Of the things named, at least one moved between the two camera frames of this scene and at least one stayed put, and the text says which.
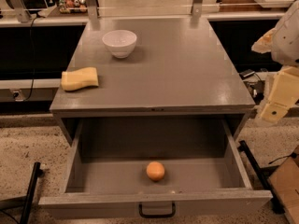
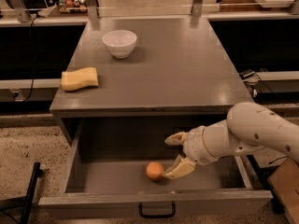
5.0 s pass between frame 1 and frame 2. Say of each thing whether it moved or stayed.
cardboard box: stayed
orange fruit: stayed
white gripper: moved
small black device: stayed
